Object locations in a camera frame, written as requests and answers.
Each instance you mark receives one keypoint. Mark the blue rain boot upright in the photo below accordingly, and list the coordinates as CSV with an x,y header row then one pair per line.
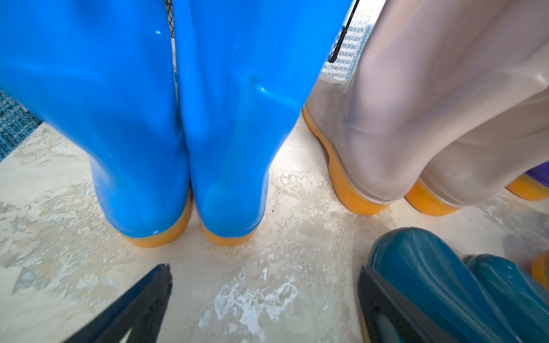
x,y
101,73

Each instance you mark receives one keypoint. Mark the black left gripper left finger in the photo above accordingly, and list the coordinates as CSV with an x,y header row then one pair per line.
x,y
137,315

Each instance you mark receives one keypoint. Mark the short beige boot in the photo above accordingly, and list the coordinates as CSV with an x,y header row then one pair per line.
x,y
539,269

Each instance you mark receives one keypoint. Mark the beige boot front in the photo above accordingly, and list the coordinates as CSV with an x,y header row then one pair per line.
x,y
430,72

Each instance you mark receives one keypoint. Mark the purple boot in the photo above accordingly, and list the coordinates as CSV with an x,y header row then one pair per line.
x,y
532,185

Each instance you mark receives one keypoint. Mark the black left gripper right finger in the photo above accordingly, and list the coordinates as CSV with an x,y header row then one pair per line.
x,y
389,316

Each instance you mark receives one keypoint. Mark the teal boot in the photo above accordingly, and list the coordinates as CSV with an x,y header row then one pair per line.
x,y
425,270
522,299

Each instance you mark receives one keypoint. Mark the teal boot front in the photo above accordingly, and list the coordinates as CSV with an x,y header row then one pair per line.
x,y
522,299

